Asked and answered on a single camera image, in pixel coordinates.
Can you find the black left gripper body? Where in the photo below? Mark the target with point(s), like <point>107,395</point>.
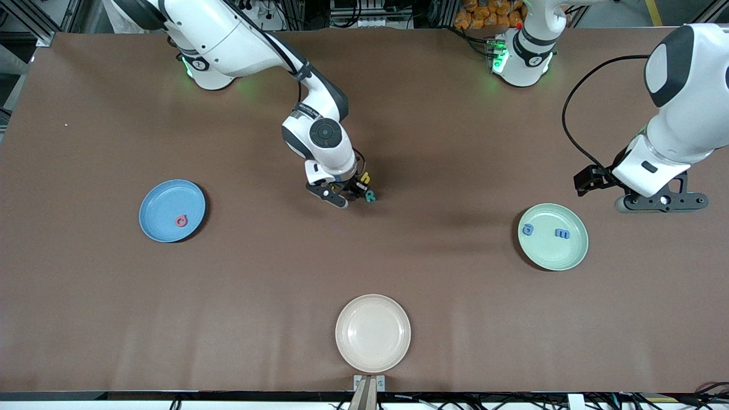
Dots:
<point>599,177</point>

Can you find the blue small letter m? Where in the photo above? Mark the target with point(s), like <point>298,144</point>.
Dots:
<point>562,233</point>

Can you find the blue small letter g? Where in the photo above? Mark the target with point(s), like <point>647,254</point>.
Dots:
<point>528,230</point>

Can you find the pink letter Q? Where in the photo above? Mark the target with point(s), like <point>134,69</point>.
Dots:
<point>178,221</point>

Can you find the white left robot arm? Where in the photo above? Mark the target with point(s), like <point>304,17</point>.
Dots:
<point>683,114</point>

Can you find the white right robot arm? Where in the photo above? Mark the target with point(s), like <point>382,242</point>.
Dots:
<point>239,40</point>

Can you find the green plate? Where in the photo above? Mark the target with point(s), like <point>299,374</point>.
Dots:
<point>552,250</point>

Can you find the beige plate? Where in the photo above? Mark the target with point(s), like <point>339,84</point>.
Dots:
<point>373,333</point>

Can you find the blue plate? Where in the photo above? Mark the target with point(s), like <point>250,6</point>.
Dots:
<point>165,205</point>

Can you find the white power strip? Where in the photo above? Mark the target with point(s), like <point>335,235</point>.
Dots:
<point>267,24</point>

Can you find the pile of orange bags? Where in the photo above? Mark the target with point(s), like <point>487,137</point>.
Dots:
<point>484,14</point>

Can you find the aluminium frame profile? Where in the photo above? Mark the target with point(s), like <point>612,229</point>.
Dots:
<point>712,11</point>
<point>44,39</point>

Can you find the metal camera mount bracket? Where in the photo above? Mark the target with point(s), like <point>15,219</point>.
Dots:
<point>369,393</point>

